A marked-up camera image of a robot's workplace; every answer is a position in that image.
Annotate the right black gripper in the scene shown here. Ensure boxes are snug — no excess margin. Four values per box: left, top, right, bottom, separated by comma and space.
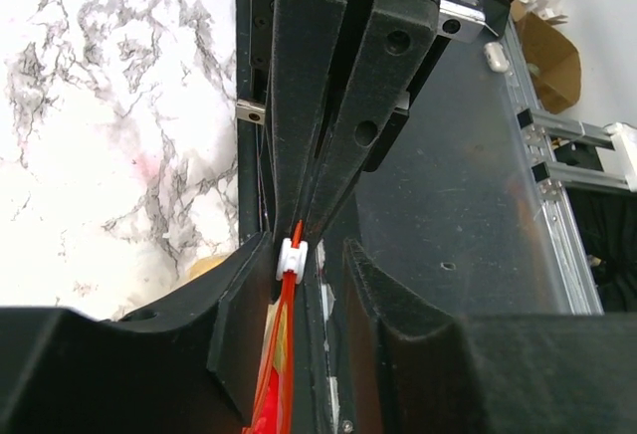
246, 0, 511, 247

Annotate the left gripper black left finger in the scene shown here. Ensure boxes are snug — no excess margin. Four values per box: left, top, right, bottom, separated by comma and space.
1, 233, 275, 433

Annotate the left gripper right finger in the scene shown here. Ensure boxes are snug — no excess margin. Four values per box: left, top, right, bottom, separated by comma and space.
343, 240, 636, 433

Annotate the clear zip top bag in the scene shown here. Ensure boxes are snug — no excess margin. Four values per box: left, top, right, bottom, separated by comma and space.
186, 219, 313, 434

